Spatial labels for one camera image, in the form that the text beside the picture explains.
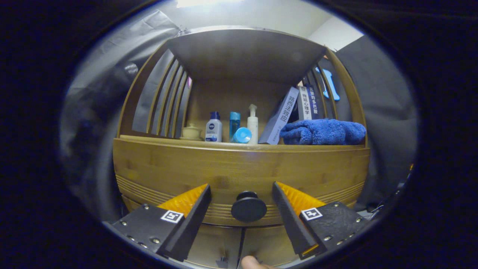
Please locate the clear blue bottle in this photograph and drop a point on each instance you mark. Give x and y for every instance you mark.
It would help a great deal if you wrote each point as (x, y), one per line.
(234, 120)

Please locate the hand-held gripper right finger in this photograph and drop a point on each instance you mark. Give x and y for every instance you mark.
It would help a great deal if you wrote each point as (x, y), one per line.
(291, 224)

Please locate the blue towel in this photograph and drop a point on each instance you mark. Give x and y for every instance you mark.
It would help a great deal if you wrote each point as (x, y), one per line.
(323, 131)

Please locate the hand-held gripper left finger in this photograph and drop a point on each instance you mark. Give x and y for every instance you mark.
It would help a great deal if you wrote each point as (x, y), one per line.
(191, 228)

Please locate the small blue tube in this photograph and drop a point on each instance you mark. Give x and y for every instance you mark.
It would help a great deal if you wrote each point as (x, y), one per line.
(242, 135)

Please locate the pale purple book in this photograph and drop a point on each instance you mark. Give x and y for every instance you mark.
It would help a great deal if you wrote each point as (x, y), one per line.
(280, 119)

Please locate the wooden cabinet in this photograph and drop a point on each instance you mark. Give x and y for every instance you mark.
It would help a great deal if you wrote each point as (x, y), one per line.
(242, 56)

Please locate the dark blue book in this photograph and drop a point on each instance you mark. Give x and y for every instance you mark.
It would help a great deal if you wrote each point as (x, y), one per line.
(313, 102)

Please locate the wooden cabinet door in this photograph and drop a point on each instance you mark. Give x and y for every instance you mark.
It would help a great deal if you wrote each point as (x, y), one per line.
(265, 243)
(216, 243)

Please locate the beige lidded teacup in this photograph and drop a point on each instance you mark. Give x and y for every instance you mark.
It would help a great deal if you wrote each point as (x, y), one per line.
(192, 132)

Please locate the wooden drawer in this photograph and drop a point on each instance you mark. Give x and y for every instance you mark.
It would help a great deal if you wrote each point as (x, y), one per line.
(239, 168)

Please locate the white pump bottle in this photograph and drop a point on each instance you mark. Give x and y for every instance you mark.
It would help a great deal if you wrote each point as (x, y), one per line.
(253, 125)

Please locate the black round drawer knob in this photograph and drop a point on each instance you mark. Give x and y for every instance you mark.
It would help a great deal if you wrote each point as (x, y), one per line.
(248, 209)

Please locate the wooden countertop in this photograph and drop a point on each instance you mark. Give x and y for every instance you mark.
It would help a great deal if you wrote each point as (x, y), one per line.
(261, 146)

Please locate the white bottle with blue cap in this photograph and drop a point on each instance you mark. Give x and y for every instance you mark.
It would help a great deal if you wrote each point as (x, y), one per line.
(214, 129)

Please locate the white book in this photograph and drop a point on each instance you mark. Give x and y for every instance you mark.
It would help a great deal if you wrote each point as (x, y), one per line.
(304, 104)

